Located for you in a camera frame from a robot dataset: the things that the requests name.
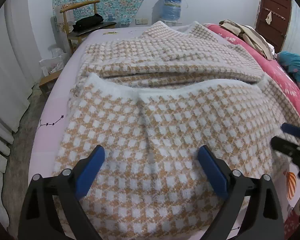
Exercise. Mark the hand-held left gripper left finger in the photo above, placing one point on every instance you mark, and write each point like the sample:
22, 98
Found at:
90, 172

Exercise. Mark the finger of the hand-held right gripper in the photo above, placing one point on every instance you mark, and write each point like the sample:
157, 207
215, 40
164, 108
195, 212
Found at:
292, 129
285, 146

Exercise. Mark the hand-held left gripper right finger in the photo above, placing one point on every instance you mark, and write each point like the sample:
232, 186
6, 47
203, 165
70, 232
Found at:
215, 175

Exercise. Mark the beige white checked blanket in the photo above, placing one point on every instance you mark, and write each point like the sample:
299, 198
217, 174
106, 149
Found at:
152, 105

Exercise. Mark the beige clothes pile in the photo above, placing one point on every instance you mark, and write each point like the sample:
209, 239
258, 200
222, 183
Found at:
252, 40

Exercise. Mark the teal blue garment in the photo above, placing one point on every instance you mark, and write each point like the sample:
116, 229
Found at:
295, 67

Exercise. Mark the pink floral blanket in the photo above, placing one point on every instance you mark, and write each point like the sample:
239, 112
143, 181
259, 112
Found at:
272, 70

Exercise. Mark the bed with lilac printed sheet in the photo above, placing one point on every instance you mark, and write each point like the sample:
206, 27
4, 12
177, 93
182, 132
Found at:
52, 110

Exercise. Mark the white crumpled cloth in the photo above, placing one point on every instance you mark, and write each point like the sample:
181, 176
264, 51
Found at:
271, 51

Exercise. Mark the small wooden stool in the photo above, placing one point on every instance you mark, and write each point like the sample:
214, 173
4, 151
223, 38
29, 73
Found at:
48, 81

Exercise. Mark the cream cloth on door hook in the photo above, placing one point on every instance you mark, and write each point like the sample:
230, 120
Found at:
269, 18

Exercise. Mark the brown door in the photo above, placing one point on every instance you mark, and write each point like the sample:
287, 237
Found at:
275, 17

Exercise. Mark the white plastic bag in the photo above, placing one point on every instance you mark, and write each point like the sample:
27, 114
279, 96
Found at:
52, 62

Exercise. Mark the white curtain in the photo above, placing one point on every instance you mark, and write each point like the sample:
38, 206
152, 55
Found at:
5, 80

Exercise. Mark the wooden chair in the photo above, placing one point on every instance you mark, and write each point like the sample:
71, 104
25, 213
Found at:
77, 33

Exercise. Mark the black bag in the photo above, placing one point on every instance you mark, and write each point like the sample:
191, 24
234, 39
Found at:
87, 23

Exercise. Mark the white water dispenser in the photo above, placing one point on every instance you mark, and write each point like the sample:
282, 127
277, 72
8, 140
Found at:
171, 23

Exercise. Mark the blue water jug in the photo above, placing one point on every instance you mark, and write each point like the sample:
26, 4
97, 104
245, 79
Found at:
172, 6

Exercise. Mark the wall socket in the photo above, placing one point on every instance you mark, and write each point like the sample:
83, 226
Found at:
141, 21

